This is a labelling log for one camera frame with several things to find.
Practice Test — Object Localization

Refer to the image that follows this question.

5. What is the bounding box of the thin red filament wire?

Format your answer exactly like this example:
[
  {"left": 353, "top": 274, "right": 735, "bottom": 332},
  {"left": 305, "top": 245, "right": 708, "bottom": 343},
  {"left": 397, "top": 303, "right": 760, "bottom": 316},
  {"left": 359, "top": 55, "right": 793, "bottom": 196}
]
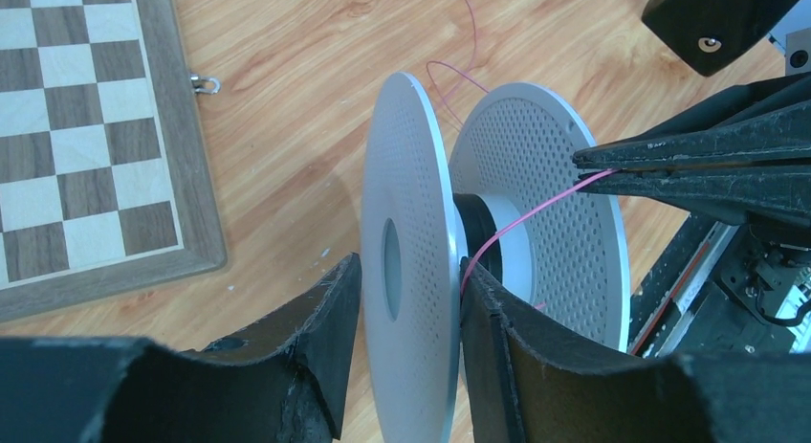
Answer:
[{"left": 426, "top": 0, "right": 619, "bottom": 311}]

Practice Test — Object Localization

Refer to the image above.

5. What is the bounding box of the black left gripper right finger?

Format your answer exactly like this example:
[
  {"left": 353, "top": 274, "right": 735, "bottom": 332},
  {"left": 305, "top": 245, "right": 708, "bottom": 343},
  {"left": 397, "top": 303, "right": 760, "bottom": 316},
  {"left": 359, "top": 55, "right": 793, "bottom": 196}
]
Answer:
[{"left": 461, "top": 265, "right": 810, "bottom": 442}]

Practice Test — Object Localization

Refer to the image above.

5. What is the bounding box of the white perforated filament spool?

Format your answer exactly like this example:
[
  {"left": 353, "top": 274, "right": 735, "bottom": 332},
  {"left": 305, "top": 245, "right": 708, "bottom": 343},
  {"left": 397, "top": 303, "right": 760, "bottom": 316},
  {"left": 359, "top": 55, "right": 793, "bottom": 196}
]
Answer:
[{"left": 361, "top": 72, "right": 629, "bottom": 442}]

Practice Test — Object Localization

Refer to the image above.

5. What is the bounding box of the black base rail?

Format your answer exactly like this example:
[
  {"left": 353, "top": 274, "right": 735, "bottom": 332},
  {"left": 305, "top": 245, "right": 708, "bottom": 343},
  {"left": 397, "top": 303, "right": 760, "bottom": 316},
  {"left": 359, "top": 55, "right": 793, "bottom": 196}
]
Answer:
[{"left": 627, "top": 214, "right": 810, "bottom": 358}]

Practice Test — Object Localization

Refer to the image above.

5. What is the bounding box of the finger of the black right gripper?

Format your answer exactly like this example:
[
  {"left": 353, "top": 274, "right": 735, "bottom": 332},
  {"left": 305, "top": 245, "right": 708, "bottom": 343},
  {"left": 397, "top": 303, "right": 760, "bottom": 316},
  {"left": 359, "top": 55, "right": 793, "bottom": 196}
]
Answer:
[
  {"left": 572, "top": 73, "right": 810, "bottom": 170},
  {"left": 583, "top": 167, "right": 810, "bottom": 229}
]

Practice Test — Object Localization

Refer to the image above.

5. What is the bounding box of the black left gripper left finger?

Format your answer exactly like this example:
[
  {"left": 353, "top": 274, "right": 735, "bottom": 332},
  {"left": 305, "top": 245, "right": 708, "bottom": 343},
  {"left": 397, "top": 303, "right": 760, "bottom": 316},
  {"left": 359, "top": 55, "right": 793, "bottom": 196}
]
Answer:
[{"left": 1, "top": 254, "right": 362, "bottom": 442}]

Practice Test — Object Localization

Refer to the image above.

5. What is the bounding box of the wooden chessboard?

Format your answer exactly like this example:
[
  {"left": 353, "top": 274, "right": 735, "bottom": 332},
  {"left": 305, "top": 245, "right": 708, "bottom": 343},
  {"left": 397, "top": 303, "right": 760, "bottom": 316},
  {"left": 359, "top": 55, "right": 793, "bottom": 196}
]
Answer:
[{"left": 1, "top": 0, "right": 227, "bottom": 321}]

